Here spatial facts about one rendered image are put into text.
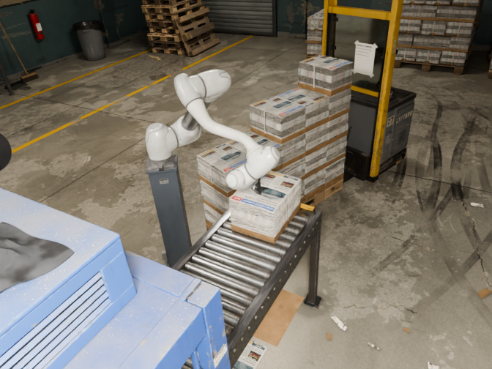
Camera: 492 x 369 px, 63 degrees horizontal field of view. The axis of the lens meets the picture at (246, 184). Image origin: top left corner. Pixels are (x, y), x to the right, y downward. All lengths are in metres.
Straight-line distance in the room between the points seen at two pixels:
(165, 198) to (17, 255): 1.93
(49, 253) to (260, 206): 1.41
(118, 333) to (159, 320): 0.10
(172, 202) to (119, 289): 1.85
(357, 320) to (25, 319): 2.42
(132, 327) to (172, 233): 2.02
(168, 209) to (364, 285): 1.56
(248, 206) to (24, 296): 1.50
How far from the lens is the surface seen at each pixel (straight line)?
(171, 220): 2.92
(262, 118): 3.29
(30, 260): 0.95
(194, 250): 2.30
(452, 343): 3.04
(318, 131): 3.53
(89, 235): 0.98
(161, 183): 2.75
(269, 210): 2.15
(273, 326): 2.91
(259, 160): 1.89
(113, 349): 1.00
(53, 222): 1.06
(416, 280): 3.34
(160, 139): 2.61
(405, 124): 4.49
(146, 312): 1.04
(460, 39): 7.68
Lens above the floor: 2.32
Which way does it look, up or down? 33 degrees down
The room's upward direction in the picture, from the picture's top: 4 degrees counter-clockwise
